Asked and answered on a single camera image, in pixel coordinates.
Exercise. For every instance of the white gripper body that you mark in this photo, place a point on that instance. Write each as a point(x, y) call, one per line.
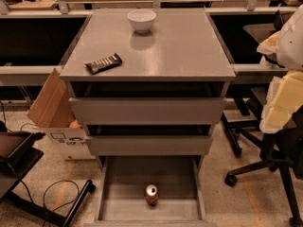
point(292, 46)

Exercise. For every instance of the red coke can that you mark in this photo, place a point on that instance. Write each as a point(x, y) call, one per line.
point(151, 195)

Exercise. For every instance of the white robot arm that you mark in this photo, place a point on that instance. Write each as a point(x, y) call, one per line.
point(287, 43)

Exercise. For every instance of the grey drawer cabinet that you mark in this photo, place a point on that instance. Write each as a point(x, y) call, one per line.
point(179, 57)

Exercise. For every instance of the grey top drawer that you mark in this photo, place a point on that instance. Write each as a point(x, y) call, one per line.
point(147, 111)

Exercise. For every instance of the grey open bottom drawer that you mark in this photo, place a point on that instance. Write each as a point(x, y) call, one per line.
point(124, 180)

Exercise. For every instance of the grey middle drawer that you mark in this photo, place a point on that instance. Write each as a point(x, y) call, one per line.
point(149, 145)

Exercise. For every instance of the black office chair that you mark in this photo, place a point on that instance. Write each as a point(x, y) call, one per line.
point(280, 151)

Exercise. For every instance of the white ceramic bowl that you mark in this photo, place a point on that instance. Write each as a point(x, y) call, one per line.
point(141, 20)

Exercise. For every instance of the dark wrapped snack bar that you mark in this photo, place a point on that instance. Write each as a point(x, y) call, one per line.
point(104, 64)

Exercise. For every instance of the orange object in box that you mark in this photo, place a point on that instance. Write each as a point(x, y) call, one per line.
point(75, 125)

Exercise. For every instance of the cardboard box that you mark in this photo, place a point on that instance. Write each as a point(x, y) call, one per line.
point(52, 113)

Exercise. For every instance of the black stand with tray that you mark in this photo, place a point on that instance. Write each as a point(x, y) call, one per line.
point(17, 158)

